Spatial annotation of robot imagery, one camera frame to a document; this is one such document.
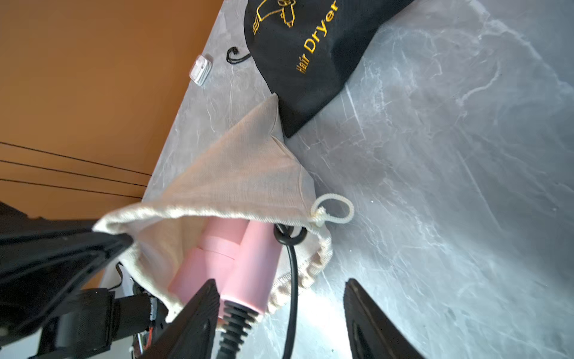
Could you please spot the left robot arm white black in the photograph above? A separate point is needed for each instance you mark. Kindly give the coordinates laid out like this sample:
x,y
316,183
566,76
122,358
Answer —
x,y
92,319

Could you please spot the white earbuds case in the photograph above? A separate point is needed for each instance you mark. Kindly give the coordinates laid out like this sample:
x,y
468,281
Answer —
x,y
200,70

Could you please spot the beige drawstring bag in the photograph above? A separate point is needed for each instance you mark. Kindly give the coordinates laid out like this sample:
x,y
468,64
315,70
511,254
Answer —
x,y
248,174

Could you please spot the pink hair dryer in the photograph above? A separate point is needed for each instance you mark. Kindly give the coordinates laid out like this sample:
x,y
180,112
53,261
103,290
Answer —
x,y
242,257

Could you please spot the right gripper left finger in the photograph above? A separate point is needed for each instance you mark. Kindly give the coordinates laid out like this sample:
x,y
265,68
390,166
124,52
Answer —
x,y
191,334

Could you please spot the black cloth bag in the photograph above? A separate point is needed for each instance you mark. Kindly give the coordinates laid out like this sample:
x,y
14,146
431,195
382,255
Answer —
x,y
306,50

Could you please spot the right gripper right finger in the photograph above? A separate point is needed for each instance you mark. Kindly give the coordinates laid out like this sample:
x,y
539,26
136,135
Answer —
x,y
371,333

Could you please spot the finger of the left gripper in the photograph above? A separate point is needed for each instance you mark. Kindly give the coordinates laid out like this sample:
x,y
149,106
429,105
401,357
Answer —
x,y
43,263

